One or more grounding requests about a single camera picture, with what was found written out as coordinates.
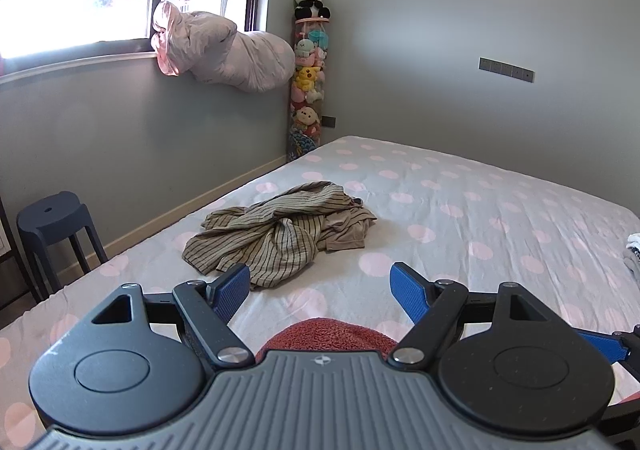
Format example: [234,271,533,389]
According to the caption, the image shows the red fuzzy cloth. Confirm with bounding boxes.
[255,317,399,364]

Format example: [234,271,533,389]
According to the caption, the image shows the dark wooden furniture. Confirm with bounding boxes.
[0,195,31,311]

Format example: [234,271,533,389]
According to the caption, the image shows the brown shirt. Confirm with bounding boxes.
[320,197,377,252]

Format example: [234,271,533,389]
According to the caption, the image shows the grey wall switch panel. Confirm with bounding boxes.
[478,57,536,84]

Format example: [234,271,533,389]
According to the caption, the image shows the clear tube of plush toys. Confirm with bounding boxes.
[286,17,332,162]

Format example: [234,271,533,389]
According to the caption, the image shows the dark blue plastic stool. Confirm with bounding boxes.
[16,190,109,303]

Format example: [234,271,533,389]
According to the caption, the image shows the beige striped pants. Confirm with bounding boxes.
[181,181,363,291]

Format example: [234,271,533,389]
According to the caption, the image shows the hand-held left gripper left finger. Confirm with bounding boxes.
[92,263,256,372]

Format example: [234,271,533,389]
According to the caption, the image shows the panda plush toy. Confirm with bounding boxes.
[293,0,332,22]

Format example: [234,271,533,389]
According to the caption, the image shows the polka dot bed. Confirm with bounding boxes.
[0,135,640,450]

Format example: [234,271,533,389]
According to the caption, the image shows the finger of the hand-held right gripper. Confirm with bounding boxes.
[574,324,640,367]

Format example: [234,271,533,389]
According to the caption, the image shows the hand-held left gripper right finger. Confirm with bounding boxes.
[387,261,552,372]

